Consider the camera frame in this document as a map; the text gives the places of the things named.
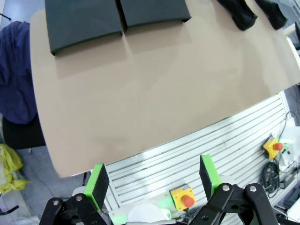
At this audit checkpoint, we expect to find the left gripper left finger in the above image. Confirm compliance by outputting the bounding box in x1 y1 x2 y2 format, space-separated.
39 163 111 225

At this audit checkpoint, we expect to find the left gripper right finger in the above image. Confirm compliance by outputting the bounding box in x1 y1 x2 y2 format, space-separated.
187 154 279 225

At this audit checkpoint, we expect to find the black leather loafer shoe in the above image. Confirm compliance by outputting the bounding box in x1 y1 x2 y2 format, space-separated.
217 0 258 31
255 0 289 30

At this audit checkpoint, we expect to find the black shoe stand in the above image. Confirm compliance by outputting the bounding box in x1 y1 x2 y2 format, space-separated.
116 0 192 33
44 0 123 57

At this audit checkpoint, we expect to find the yellow emergency stop button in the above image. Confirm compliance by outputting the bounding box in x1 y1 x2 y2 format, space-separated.
170 184 195 212
262 137 285 160

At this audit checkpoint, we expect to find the black power adapter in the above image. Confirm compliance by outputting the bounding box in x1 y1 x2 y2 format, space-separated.
280 170 300 189

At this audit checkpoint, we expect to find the yellow-green bag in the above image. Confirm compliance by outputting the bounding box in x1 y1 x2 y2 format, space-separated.
0 143 30 195

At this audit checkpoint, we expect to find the black chair seat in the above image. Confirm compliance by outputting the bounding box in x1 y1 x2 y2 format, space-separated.
1 114 47 150

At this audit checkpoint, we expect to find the dark purple-blue cloth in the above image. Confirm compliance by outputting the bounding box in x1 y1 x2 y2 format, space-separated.
0 20 38 125

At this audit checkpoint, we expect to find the white side table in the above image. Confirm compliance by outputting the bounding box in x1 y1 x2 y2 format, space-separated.
282 20 300 60

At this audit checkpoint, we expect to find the slotted aluminium base plate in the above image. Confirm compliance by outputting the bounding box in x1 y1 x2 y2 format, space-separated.
103 90 296 213

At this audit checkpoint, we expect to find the black cable bundle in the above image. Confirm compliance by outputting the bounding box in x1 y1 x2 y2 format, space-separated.
261 160 281 194

